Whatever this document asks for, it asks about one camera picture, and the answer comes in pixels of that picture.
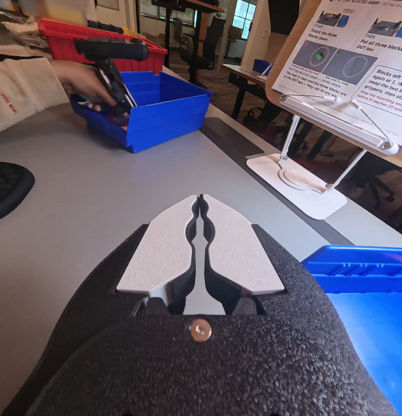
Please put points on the red plastic bin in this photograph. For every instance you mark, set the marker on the red plastic bin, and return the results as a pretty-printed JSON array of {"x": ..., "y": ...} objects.
[{"x": 67, "y": 42}]

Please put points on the black office chair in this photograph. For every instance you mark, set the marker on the black office chair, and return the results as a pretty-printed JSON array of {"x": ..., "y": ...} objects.
[{"x": 210, "y": 45}]

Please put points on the blue plastic bin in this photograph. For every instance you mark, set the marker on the blue plastic bin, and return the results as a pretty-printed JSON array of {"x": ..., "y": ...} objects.
[
  {"x": 366, "y": 308},
  {"x": 171, "y": 120},
  {"x": 259, "y": 66}
]

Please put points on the white document stand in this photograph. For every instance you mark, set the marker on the white document stand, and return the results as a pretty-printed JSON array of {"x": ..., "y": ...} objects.
[{"x": 305, "y": 198}]

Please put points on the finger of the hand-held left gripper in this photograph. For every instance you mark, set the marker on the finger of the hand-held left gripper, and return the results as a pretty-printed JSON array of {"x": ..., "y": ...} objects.
[{"x": 131, "y": 97}]

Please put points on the printed instruction sheet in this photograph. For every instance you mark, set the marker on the printed instruction sheet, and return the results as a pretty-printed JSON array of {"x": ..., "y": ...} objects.
[{"x": 350, "y": 65}]

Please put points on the wooden desk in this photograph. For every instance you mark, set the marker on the wooden desk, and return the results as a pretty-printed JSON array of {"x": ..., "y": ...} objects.
[
  {"x": 243, "y": 73},
  {"x": 201, "y": 6}
]

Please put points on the person's left hand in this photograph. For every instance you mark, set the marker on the person's left hand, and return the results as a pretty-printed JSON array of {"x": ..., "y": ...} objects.
[{"x": 84, "y": 81}]

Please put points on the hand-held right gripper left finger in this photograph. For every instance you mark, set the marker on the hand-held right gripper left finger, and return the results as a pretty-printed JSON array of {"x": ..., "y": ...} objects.
[{"x": 158, "y": 253}]

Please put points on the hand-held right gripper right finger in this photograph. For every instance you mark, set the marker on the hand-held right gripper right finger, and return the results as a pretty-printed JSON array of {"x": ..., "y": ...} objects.
[{"x": 243, "y": 256}]

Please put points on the black mesh wrist rest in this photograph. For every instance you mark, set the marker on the black mesh wrist rest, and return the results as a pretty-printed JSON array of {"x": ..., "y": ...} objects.
[{"x": 9, "y": 191}]

